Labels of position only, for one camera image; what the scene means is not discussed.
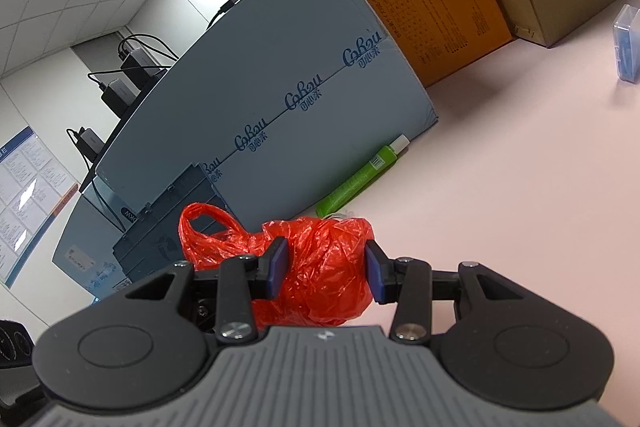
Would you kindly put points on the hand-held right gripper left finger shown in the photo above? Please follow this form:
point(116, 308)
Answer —
point(277, 267)

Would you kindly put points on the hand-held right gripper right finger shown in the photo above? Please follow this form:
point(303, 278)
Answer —
point(375, 272)

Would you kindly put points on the red plastic bag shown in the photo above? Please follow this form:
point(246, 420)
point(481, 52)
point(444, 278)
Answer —
point(320, 257)

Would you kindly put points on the blue ribbed storage box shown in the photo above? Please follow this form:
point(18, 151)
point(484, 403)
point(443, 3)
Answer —
point(150, 242)

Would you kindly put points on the green tube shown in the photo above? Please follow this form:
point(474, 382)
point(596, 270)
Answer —
point(360, 182)

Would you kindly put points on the light blue foam board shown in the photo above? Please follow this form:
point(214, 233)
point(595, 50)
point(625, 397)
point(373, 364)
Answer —
point(275, 72)

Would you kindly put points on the light blue labelled cardboard box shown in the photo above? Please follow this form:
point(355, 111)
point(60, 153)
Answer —
point(80, 252)

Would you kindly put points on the grey power adapter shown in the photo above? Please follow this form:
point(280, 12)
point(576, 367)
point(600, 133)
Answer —
point(137, 62)
point(90, 142)
point(117, 94)

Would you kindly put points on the dark ribbed object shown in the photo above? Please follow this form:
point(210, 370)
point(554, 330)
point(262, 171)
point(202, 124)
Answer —
point(12, 342)

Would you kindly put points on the clear box with blue contents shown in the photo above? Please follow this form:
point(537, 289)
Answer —
point(627, 47)

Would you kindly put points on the wall poster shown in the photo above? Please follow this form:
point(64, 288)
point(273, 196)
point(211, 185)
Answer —
point(30, 187)

